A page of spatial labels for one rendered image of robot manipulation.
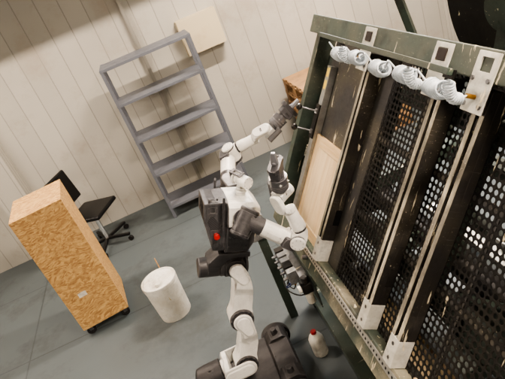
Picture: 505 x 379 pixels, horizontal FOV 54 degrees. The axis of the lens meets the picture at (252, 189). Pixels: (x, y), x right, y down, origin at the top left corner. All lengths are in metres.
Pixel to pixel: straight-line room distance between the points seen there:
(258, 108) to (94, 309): 3.10
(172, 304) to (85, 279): 0.77
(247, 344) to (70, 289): 1.86
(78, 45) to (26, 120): 1.02
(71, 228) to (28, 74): 2.28
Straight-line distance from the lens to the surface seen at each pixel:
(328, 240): 2.60
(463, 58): 1.81
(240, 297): 2.87
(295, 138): 3.13
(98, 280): 4.40
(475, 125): 1.75
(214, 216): 2.52
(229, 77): 5.99
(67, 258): 4.28
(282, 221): 3.17
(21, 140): 6.12
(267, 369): 3.27
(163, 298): 4.08
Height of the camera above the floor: 2.51
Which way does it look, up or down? 27 degrees down
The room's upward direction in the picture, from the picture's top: 22 degrees counter-clockwise
